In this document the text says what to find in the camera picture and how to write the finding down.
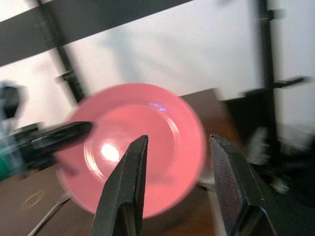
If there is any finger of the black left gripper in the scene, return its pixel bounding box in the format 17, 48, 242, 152
31, 120, 94, 158

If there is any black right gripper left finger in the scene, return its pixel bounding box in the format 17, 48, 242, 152
90, 134, 149, 236

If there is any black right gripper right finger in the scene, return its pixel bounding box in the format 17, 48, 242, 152
209, 134, 278, 236

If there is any pink round plate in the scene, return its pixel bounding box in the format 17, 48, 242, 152
55, 83, 208, 220

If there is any dark brown wooden table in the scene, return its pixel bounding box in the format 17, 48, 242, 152
0, 88, 249, 236

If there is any silver metal cutlery piece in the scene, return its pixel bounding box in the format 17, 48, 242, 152
198, 178, 215, 192

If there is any silver metal fork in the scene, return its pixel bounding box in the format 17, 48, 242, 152
27, 193, 72, 236

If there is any black upright stand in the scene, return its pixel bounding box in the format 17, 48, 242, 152
241, 0, 313, 158

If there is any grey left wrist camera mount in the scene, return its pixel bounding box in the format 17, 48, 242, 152
0, 82, 25, 146

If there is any black frame beam with pole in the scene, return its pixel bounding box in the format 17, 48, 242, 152
0, 0, 194, 103

